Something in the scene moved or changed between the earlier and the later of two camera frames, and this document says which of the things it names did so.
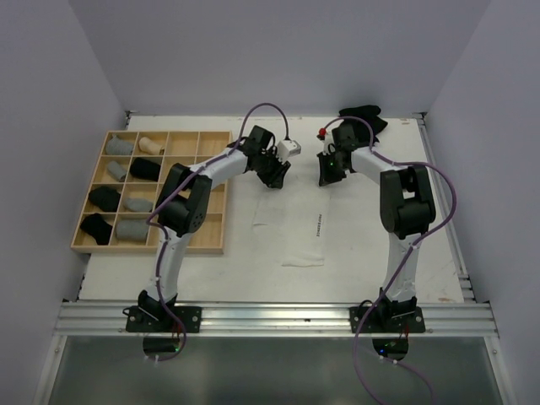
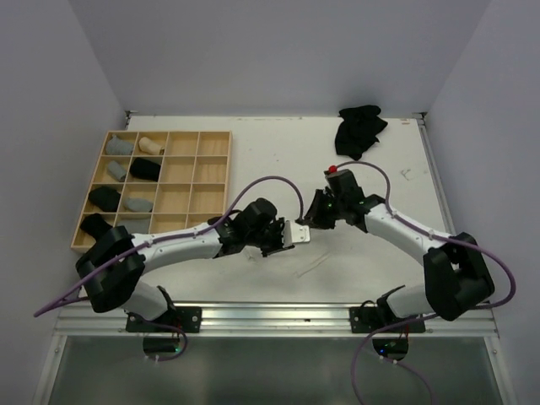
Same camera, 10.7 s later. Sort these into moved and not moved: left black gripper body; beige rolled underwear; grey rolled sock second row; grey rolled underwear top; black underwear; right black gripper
Moved: right black gripper; left black gripper body
Not moved: grey rolled underwear top; beige rolled underwear; grey rolled sock second row; black underwear
